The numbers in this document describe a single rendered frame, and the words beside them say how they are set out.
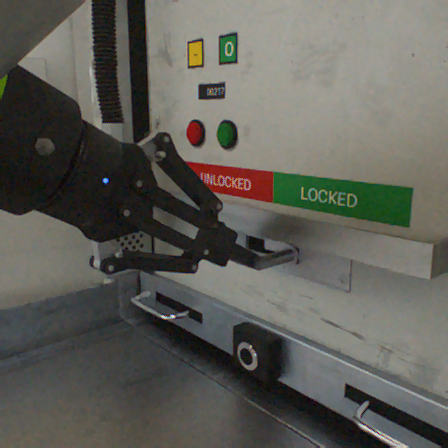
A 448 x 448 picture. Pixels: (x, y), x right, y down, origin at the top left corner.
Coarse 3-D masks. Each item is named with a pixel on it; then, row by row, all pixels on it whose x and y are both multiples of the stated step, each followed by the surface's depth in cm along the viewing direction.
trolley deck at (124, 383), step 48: (0, 384) 58; (48, 384) 58; (96, 384) 58; (144, 384) 58; (192, 384) 58; (0, 432) 50; (48, 432) 49; (96, 432) 49; (144, 432) 49; (192, 432) 49; (240, 432) 49; (288, 432) 49
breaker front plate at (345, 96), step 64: (192, 0) 58; (256, 0) 51; (320, 0) 45; (384, 0) 40; (256, 64) 52; (320, 64) 46; (384, 64) 41; (256, 128) 53; (320, 128) 47; (384, 128) 42; (320, 256) 49; (320, 320) 51; (384, 320) 45
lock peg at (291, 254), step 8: (288, 248) 52; (296, 248) 52; (264, 256) 49; (272, 256) 50; (280, 256) 50; (288, 256) 51; (296, 256) 51; (256, 264) 49; (264, 264) 49; (272, 264) 49; (280, 264) 50; (288, 264) 52
